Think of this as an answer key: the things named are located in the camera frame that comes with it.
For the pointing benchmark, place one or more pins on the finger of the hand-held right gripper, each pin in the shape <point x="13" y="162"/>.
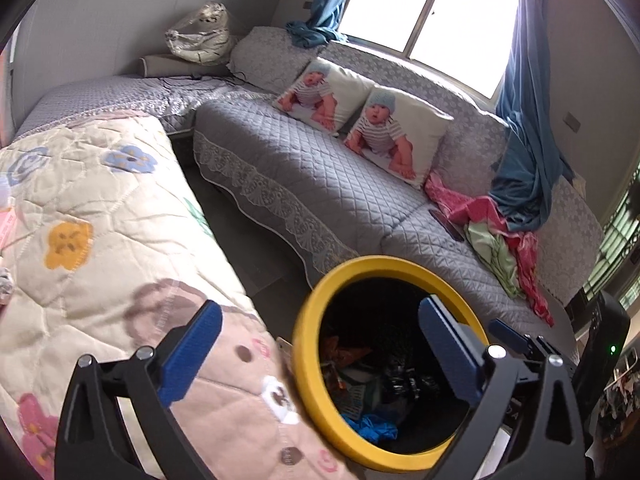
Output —
<point x="505" y="332"/>

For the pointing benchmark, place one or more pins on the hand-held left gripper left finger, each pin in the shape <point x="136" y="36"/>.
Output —
<point x="192" y="345"/>

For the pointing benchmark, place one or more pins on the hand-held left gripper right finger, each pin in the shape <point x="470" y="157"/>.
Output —
<point x="450" y="345"/>

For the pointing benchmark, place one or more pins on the black plastic bag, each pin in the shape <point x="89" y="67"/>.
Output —
<point x="410" y="380"/>

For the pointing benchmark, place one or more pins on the white green plastic bag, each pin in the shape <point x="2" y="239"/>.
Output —
<point x="362" y="397"/>

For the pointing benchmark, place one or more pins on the orange snack packet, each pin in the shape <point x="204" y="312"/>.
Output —
<point x="345" y="355"/>

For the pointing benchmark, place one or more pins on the blue glove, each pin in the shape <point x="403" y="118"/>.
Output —
<point x="377" y="427"/>

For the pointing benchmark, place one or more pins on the yellow rimmed black bin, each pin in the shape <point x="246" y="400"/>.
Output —
<point x="307" y="340"/>

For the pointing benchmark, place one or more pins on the silver wrapper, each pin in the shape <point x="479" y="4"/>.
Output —
<point x="6" y="287"/>

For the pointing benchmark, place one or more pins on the pink packet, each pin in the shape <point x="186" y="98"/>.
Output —
<point x="9" y="230"/>

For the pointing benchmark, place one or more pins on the light green cloth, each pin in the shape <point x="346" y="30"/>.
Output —
<point x="495" y="255"/>

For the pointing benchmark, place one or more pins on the pile of assorted clutter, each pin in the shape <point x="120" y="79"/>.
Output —
<point x="620" y="410"/>

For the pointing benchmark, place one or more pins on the dark framed window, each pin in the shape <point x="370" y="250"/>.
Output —
<point x="620" y="240"/>

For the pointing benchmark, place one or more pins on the cartoon printed quilt blanket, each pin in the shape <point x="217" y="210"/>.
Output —
<point x="100" y="285"/>

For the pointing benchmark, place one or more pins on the black phone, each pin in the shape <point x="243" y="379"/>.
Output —
<point x="445" y="225"/>

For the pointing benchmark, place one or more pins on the pink cloth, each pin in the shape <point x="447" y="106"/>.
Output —
<point x="480" y="210"/>

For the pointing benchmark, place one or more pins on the blue curtain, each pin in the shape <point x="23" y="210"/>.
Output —
<point x="330" y="0"/>
<point x="525" y="160"/>

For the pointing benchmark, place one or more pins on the grey quilted sofa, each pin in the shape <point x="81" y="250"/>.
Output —
<point x="300" y="160"/>

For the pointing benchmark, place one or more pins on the baby print pillow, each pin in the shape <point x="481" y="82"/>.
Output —
<point x="395" y="135"/>
<point x="320" y="95"/>

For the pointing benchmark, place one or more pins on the grey pillow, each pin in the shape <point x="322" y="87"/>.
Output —
<point x="160" y="64"/>

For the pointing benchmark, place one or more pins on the large window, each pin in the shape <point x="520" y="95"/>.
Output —
<point x="450" y="35"/>

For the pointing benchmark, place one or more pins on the plush tiger in plastic bag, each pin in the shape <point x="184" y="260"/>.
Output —
<point x="200" y="35"/>

